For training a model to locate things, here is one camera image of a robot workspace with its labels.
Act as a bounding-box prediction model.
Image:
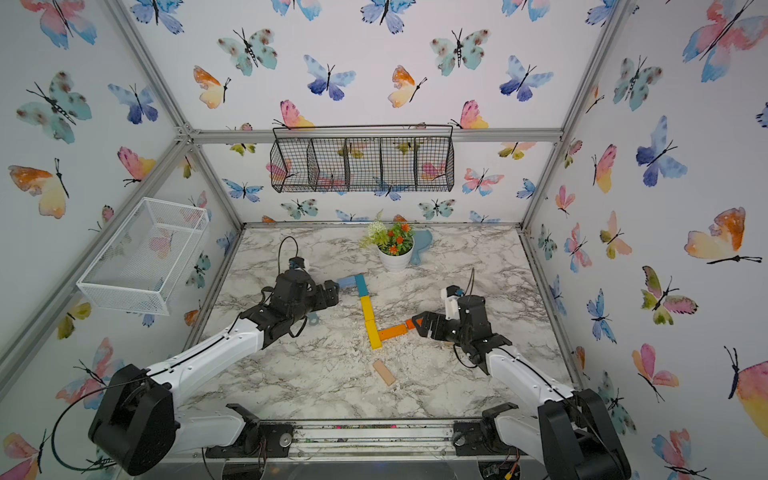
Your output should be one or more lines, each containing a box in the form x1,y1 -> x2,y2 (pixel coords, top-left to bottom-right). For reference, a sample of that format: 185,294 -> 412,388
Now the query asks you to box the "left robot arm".
88,269 -> 340,476

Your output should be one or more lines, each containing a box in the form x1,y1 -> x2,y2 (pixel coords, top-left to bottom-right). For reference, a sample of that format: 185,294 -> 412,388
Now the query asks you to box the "black wire wall basket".
267,123 -> 455,196

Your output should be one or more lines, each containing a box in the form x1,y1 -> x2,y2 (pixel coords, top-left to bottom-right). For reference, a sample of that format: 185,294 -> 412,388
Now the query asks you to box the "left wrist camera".
289,256 -> 306,270

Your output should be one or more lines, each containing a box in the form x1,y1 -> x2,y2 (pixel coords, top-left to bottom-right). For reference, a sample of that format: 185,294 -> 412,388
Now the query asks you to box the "natural wood block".
373,360 -> 396,386

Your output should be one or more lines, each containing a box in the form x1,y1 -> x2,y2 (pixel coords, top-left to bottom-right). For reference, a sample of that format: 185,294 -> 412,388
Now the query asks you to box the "yellow block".
360,296 -> 375,322
365,320 -> 382,350

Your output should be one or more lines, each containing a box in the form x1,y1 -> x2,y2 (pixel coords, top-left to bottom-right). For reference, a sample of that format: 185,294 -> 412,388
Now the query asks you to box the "white pot with flowers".
359,211 -> 415,273

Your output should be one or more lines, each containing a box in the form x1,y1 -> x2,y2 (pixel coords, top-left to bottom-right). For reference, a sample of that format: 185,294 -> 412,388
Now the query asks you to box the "light blue dustpan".
410,230 -> 433,266

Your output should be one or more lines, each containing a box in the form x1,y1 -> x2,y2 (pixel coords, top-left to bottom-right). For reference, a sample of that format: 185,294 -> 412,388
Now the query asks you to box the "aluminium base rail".
199,418 -> 517,459

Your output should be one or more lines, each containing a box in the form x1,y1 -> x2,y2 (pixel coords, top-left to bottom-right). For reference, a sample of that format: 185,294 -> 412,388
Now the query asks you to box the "teal block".
354,274 -> 369,298

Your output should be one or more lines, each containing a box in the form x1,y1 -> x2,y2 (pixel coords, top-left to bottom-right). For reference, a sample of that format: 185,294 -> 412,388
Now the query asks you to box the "white mesh wall basket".
76,197 -> 209,316

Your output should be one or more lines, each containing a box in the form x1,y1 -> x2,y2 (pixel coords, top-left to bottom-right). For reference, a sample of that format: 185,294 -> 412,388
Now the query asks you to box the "light blue block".
338,275 -> 357,289

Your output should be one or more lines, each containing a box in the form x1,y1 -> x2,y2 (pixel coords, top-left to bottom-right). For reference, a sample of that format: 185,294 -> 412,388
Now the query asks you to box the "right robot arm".
412,286 -> 632,479

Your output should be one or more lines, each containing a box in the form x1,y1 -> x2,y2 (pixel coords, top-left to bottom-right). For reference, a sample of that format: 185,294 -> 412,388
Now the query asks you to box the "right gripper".
410,312 -> 471,350

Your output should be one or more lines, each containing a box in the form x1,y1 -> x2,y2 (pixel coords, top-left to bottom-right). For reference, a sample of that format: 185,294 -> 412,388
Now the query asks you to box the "amber orange block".
378,324 -> 409,341

